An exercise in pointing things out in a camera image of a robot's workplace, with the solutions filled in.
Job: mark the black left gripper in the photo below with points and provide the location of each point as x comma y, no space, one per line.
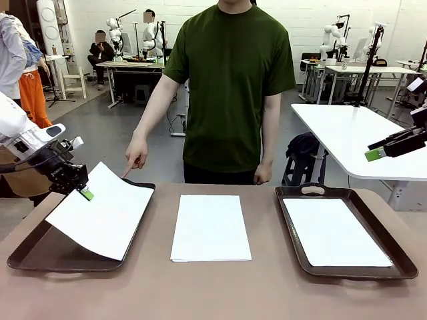
55,163

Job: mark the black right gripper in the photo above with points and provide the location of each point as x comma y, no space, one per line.
407,145

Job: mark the white A4 paper sheet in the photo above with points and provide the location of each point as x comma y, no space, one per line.
106,220
333,233

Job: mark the white A4 paper stack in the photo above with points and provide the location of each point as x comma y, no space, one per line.
210,230

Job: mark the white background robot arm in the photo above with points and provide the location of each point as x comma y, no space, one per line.
115,33
371,36
328,33
151,36

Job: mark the person's right hand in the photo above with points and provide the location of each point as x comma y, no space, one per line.
138,150

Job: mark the person's left hand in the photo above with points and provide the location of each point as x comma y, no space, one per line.
263,173

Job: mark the large white table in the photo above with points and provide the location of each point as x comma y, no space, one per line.
333,133

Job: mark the mannequin with brown apron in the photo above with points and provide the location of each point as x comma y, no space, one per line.
23,183

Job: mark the brown plastic serving tray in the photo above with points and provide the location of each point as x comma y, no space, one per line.
367,216
40,256

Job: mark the white background tables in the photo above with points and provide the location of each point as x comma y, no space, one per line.
393,69

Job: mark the black bag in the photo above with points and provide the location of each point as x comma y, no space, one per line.
303,145

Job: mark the black step stool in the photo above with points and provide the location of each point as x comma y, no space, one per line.
300,170

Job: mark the mannequin striped shirt orange trousers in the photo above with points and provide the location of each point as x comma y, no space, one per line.
33,96

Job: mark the white wooden chair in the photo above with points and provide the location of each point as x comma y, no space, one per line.
75,81

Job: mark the grey plastic stool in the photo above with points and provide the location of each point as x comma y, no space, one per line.
142,93

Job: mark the seated person in black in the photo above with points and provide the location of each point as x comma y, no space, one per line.
100,53

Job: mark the wooden top background table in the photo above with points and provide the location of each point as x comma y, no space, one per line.
133,64

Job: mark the white tower air conditioner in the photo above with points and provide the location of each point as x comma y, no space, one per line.
50,30

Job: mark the person's torso green T-shirt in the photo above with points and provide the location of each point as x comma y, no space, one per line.
230,83

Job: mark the standing person blurred face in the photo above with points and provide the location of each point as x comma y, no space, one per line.
149,16

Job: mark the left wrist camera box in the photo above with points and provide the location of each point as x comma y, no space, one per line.
77,142

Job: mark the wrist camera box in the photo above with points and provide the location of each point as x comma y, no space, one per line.
415,85
77,142

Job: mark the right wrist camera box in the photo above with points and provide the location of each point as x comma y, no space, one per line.
415,85

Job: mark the black camera stand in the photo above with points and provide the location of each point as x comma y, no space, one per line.
368,70

